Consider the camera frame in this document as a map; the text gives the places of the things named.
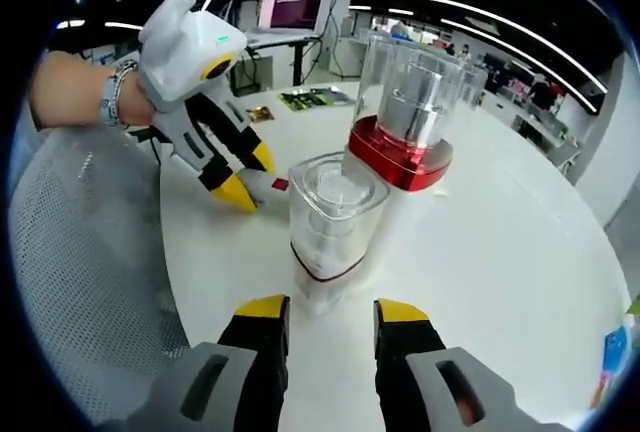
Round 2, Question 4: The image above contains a gold skincare sachet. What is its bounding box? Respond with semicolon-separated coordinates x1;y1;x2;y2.
245;105;277;124

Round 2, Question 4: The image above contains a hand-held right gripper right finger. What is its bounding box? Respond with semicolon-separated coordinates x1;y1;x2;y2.
373;296;554;432

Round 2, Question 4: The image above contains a person's left hand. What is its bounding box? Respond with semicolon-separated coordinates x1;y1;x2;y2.
119;75;160;129

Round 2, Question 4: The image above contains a white office desk row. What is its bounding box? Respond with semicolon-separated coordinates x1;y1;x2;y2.
509;101;581;163

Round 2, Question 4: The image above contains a blue pack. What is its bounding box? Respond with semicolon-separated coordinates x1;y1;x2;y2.
602;324;632;373

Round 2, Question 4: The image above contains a small white sample sachet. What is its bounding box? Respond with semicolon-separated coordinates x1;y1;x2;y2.
244;167;292;203

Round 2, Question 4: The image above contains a green black skincare packet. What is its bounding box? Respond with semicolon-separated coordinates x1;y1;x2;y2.
278;86;359;113

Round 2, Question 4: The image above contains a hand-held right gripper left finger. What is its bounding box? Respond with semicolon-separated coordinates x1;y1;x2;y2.
124;294;292;432

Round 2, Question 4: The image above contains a white standing desk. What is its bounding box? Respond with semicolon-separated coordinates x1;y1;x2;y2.
227;31;326;98

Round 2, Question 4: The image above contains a beaded wrist bracelet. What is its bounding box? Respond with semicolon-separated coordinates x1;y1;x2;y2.
98;59;139;129

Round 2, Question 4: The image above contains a small pink packet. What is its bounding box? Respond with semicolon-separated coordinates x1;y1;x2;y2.
589;369;614;408

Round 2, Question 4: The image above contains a grey mesh chair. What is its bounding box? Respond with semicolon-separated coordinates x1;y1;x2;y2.
7;129;194;426

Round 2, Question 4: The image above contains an open laptop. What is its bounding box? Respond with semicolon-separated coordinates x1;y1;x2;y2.
248;0;335;41

